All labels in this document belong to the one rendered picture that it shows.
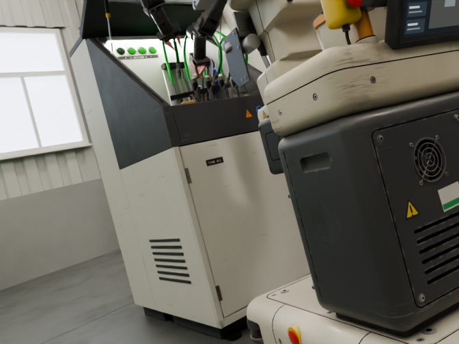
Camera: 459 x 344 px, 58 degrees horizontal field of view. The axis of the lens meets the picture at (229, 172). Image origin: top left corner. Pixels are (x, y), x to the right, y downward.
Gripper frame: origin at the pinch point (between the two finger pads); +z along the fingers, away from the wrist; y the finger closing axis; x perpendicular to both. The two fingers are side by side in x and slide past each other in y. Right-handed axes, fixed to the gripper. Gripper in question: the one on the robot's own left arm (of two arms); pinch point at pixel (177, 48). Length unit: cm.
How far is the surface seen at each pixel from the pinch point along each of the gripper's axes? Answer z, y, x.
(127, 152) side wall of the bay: 25, 44, 15
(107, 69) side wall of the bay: -1.1, 33.7, -11.5
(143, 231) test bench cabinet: 53, 56, 39
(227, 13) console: 23, -31, -48
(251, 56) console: 40, -31, -25
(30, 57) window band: 122, 191, -377
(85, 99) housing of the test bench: 19, 58, -33
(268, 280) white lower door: 67, 11, 84
